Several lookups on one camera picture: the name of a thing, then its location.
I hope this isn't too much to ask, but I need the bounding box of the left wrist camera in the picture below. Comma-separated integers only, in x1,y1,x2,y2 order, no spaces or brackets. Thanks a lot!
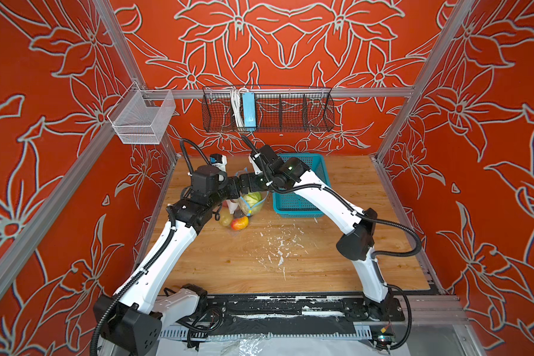
210,154,228,171

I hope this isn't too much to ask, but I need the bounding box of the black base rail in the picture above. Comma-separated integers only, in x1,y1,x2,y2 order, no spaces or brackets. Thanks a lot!
168,293,406,337

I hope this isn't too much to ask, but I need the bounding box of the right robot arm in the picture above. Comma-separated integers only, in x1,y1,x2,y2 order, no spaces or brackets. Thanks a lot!
240,136,422,320

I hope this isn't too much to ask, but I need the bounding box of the black wire wall basket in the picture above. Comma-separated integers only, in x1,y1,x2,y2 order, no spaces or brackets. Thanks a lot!
202,85,335,133

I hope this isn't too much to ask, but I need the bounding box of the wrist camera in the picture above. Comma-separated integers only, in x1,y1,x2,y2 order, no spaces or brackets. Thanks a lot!
210,154,228,171
249,154,263,174

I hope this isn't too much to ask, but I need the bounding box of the teal plastic basket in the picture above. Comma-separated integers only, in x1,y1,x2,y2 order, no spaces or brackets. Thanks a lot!
272,153,338,219

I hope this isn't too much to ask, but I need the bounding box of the orange yellow mango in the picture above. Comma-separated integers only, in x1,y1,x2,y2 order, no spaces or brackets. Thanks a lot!
230,216,249,231

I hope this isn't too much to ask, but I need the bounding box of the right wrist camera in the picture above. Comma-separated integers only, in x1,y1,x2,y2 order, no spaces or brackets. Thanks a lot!
249,154,263,174

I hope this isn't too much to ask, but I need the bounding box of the small circuit board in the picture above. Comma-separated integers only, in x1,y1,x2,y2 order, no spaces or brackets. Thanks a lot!
372,333,395,352

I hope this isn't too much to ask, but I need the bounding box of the white wire mesh basket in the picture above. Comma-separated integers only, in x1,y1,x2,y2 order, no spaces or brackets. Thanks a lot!
108,82,176,145

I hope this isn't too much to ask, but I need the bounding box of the clear zip top bag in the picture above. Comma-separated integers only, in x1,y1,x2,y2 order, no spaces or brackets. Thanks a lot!
219,191,269,231

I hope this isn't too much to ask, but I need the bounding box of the white cable bundle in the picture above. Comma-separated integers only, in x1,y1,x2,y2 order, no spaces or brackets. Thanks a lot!
230,88,244,130

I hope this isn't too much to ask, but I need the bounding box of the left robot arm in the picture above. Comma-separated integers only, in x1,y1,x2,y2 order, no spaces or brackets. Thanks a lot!
89,153,240,355

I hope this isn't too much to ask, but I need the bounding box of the green cabbage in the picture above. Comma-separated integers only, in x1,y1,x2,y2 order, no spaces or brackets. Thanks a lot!
242,192,263,211

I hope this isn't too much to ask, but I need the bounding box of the light blue box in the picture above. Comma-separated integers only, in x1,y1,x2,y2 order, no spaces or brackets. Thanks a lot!
241,92,257,132

